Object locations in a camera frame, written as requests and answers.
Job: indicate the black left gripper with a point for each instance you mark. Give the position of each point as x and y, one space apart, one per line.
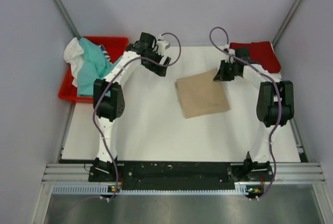
158 70

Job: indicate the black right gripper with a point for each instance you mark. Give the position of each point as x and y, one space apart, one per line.
221 75

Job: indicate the beige t-shirt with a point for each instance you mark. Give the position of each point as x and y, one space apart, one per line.
200 95

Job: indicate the teal t-shirt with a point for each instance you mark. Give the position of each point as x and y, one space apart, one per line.
95 66

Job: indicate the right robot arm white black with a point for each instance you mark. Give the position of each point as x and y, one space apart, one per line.
275 107

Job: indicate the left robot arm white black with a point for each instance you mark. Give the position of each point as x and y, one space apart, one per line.
108 97

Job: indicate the red plastic bin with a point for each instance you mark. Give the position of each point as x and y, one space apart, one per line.
69 93

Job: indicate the folded red t-shirt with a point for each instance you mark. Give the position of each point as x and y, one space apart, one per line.
261 52

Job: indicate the folded white t-shirt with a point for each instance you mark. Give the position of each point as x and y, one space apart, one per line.
273 74

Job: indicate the red white blue striped shirt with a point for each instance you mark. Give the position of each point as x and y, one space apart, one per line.
105 53

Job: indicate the white t-shirt in bin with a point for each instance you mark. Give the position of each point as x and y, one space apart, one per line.
73 55

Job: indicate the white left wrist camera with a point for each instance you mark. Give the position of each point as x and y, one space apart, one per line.
162 44

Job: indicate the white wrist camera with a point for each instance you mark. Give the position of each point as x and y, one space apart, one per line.
230 55
162 44

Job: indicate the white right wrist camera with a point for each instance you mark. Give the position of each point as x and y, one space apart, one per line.
230 55

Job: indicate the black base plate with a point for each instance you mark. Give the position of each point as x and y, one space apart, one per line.
153 175

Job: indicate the right aluminium side rail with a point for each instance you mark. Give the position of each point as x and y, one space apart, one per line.
299 141

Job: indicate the left aluminium corner post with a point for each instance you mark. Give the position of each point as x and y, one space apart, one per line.
66 17

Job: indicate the aluminium corner post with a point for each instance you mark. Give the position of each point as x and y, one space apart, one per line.
66 17
287 20

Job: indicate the aluminium front rail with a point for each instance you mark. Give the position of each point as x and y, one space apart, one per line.
286 174

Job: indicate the right aluminium corner post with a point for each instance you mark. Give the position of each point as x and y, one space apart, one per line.
287 20

